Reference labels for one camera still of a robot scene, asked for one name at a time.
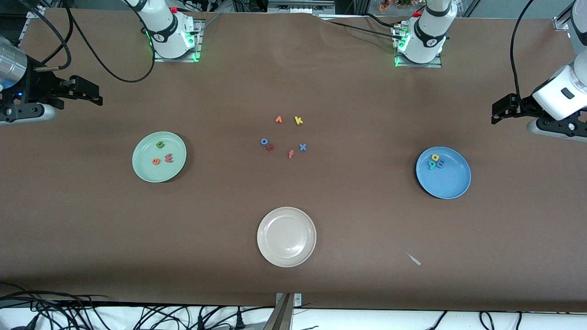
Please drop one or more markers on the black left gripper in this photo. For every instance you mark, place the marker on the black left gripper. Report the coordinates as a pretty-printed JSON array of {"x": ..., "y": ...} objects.
[{"x": 524, "y": 106}]

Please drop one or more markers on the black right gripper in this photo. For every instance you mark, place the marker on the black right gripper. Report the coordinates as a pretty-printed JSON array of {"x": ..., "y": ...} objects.
[{"x": 40, "y": 86}]

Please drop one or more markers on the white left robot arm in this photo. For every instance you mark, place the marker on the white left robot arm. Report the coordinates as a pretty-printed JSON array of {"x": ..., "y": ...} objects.
[{"x": 429, "y": 32}]

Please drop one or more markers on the blue plate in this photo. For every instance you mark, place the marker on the blue plate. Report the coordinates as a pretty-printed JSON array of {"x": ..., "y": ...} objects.
[{"x": 451, "y": 178}]

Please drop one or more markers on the green plate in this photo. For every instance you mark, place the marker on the green plate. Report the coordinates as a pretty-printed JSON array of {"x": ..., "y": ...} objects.
[{"x": 173, "y": 173}]

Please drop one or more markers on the small orange object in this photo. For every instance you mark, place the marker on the small orange object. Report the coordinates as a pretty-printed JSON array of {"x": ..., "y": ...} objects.
[{"x": 384, "y": 5}]

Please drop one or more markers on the white paper scrap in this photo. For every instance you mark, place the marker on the white paper scrap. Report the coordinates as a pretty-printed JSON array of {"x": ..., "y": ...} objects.
[{"x": 414, "y": 259}]

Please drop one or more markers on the yellow foam letter k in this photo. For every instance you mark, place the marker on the yellow foam letter k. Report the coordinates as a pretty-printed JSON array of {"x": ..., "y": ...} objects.
[{"x": 298, "y": 120}]

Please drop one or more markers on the grey box behind table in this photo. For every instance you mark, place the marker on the grey box behind table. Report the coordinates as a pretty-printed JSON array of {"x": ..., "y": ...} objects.
[{"x": 300, "y": 7}]

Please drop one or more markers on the beige plate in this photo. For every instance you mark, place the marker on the beige plate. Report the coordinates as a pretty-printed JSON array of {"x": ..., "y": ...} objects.
[{"x": 286, "y": 237}]

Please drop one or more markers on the aluminium frame rail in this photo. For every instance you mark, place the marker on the aluminium frame rail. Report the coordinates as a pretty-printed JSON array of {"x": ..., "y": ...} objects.
[
  {"x": 562, "y": 24},
  {"x": 25, "y": 32}
]

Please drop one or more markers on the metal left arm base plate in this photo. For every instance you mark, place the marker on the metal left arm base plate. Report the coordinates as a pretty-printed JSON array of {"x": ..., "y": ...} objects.
[{"x": 435, "y": 65}]

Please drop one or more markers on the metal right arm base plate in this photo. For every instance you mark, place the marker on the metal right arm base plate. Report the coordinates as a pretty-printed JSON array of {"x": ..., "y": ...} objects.
[{"x": 199, "y": 41}]

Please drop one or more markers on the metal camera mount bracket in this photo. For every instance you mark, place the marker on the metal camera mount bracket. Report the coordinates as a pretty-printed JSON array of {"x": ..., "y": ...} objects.
[{"x": 282, "y": 314}]

